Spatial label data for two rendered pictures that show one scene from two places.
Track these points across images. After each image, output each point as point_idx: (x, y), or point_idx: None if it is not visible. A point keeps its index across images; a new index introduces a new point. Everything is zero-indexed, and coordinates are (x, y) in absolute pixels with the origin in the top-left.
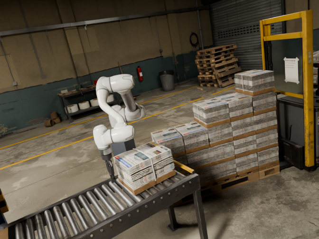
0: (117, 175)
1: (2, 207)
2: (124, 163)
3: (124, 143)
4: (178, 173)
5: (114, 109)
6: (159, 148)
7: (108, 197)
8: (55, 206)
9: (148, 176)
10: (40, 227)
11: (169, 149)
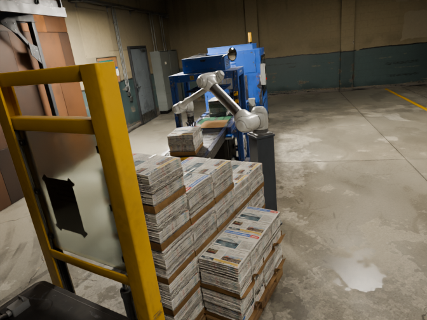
0: (213, 145)
1: None
2: (184, 127)
3: (249, 145)
4: None
5: (192, 94)
6: (176, 134)
7: None
8: (218, 133)
9: None
10: (206, 131)
11: (168, 136)
